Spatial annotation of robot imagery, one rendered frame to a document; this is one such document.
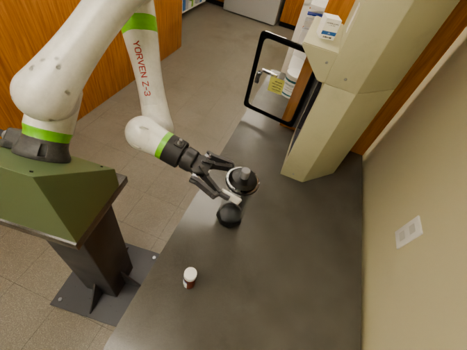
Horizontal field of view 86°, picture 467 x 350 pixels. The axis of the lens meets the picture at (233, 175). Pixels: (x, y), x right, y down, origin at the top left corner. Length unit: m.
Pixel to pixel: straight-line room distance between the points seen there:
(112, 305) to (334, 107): 1.63
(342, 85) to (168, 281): 0.85
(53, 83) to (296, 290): 0.91
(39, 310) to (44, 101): 1.47
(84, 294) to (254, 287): 1.25
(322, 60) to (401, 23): 0.21
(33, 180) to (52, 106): 0.18
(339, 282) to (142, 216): 1.51
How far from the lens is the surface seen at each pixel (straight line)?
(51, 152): 0.92
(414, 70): 1.36
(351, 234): 1.18
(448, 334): 0.81
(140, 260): 1.93
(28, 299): 2.05
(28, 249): 2.19
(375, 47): 0.91
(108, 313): 1.86
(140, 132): 0.80
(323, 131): 1.04
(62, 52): 0.76
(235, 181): 0.76
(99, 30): 0.77
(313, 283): 1.00
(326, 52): 0.91
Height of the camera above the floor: 1.79
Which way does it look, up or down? 49 degrees down
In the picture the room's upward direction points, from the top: 15 degrees clockwise
